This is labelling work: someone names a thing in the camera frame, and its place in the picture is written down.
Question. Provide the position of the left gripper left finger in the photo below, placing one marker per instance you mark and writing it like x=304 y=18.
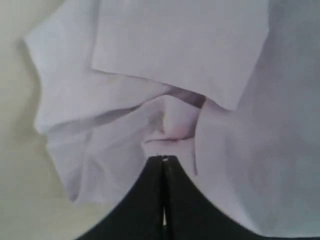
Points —
x=139 y=215

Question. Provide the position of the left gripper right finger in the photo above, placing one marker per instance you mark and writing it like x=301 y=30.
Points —
x=188 y=213

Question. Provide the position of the white t-shirt red print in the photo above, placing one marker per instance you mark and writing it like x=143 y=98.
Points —
x=229 y=87

